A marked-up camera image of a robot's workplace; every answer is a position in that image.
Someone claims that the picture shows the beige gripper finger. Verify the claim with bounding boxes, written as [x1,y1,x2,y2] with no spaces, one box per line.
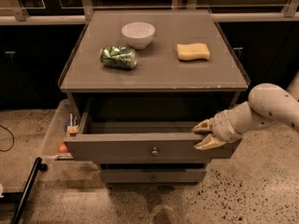
[192,119,212,133]
[194,133,226,150]

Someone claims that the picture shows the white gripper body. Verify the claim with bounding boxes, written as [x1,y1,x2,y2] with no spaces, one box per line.
[212,110,242,143]

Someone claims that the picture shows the grey top drawer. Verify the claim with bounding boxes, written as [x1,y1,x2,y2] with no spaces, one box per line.
[64,97,239,164]

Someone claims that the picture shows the grey drawer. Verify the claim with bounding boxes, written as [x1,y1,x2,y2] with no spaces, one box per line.
[100,169,206,184]
[64,97,239,164]

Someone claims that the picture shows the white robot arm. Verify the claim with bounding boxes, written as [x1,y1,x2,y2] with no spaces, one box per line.
[192,72,299,150]

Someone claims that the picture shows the grey bottom drawer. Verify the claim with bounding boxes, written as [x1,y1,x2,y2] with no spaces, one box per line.
[100,169,206,184]

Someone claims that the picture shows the grey drawer cabinet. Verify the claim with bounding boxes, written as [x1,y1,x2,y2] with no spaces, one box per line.
[60,10,249,171]

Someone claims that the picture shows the yellow sponge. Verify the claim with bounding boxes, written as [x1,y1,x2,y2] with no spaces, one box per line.
[177,43,210,61]

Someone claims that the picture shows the crushed green soda can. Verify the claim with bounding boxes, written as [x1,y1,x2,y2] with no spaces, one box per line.
[99,46,137,69]

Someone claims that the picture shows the white ceramic bowl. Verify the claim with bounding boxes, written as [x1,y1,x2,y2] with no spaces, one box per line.
[121,22,155,49]

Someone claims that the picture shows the metal window railing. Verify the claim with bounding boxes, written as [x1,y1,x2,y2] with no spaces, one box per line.
[0,0,299,24]

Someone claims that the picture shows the brown snack carton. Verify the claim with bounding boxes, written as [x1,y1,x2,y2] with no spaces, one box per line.
[66,126,78,137]

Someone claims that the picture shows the clear plastic storage bin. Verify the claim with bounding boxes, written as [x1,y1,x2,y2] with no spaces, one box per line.
[40,99,92,165]

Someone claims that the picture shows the orange round fruit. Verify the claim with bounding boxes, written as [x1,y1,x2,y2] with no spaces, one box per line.
[58,143,68,153]

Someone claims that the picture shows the black metal pole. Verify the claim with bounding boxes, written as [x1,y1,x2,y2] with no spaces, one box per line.
[9,157,48,224]

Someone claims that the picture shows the black floor cable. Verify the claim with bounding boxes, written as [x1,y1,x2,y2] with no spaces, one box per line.
[0,124,16,153]

